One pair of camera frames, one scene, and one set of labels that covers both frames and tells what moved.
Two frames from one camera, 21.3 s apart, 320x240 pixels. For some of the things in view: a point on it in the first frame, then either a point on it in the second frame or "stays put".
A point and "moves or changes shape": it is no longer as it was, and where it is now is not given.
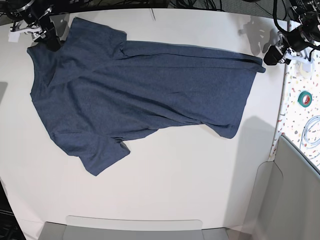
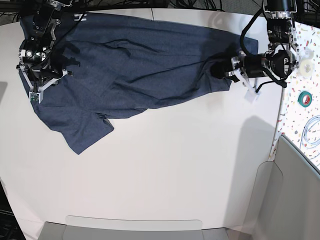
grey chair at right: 286,202 stays put
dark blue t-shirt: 98,89 moves or changes shape
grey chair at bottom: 80,227 stays put
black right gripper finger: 272,56 → 219,69
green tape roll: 305,99 stays put
